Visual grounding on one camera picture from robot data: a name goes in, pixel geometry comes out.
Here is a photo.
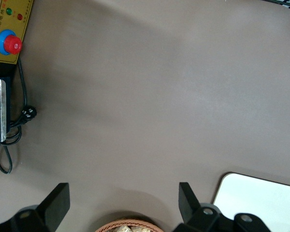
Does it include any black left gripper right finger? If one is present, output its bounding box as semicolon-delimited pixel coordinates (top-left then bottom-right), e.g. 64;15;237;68
173;181;232;232

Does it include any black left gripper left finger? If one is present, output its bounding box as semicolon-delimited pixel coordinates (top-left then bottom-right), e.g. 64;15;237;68
11;182;71;232

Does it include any beige plastic tray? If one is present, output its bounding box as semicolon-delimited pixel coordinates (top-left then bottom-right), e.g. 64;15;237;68
212;172;290;232

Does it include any round brown wicker basket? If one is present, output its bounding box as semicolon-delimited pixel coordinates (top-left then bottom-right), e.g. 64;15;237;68
95;217;169;232

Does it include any black block with metal strip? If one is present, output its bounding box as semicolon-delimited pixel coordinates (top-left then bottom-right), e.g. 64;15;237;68
0;64;14;144

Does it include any yellow panel emergency stop box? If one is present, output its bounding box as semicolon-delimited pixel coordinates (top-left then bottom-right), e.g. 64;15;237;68
0;0;34;65

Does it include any black power cable with plug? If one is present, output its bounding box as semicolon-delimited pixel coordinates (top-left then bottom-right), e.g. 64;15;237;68
0;59;38;175

